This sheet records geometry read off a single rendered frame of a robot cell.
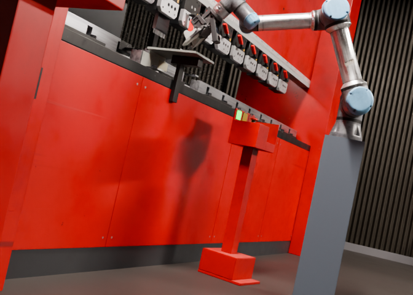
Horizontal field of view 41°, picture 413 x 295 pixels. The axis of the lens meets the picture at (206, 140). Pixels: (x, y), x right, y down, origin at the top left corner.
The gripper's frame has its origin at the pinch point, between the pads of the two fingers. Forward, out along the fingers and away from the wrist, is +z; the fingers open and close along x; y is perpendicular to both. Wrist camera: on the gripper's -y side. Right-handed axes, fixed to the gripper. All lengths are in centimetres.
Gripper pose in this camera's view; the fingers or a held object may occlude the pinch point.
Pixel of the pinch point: (188, 47)
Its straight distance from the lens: 260.8
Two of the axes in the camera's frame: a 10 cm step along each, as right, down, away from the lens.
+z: -7.4, 6.4, 2.1
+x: -3.7, -1.3, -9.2
